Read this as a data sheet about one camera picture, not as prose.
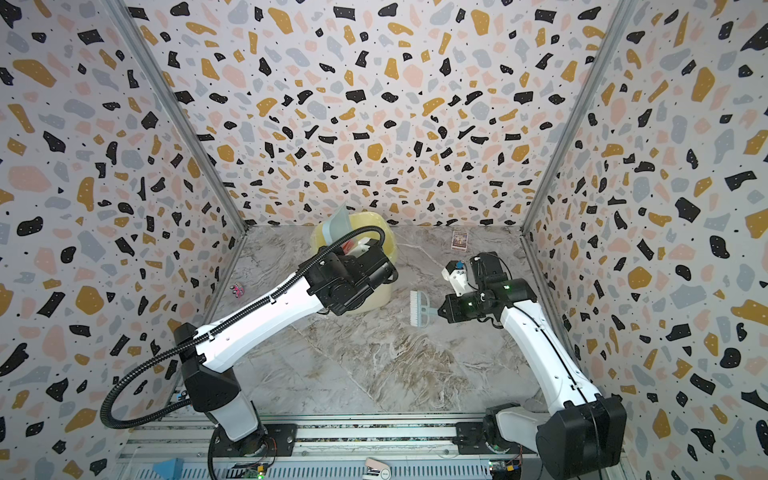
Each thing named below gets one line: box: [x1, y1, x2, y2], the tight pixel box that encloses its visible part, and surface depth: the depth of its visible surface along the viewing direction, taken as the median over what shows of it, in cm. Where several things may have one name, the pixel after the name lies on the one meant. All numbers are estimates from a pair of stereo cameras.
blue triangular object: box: [153, 458, 185, 480], surface depth 70 cm
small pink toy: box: [229, 282, 245, 298], surface depth 102 cm
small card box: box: [451, 230, 469, 251], surface depth 119 cm
